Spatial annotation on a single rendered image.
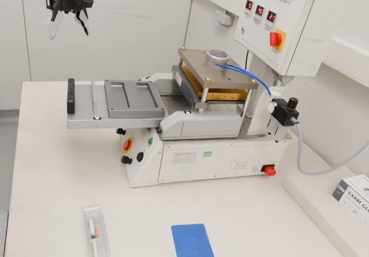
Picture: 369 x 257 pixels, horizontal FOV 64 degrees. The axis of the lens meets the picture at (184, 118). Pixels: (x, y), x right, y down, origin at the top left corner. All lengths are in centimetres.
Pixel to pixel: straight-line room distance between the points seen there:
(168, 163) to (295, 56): 49
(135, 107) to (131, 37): 160
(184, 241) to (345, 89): 86
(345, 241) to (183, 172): 51
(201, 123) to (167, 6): 169
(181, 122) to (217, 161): 21
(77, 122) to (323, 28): 72
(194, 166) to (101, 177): 30
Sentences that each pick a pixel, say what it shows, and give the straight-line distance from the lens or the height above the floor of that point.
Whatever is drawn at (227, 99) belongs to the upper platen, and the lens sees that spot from 94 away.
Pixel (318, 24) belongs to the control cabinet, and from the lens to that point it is 92.
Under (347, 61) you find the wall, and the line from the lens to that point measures 127.
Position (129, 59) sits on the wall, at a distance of 251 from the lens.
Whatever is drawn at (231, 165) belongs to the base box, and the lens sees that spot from 103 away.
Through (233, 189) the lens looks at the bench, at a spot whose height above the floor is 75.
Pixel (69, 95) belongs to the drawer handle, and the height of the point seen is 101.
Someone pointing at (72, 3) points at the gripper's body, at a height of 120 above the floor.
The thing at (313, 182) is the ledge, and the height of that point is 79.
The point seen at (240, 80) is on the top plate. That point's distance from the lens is 91.
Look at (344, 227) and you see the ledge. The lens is 106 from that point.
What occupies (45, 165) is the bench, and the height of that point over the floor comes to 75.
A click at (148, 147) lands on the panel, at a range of 93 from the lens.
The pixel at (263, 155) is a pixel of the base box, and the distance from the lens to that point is 107.
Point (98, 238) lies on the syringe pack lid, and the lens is 82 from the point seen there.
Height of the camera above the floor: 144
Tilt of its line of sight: 31 degrees down
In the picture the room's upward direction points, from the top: 12 degrees clockwise
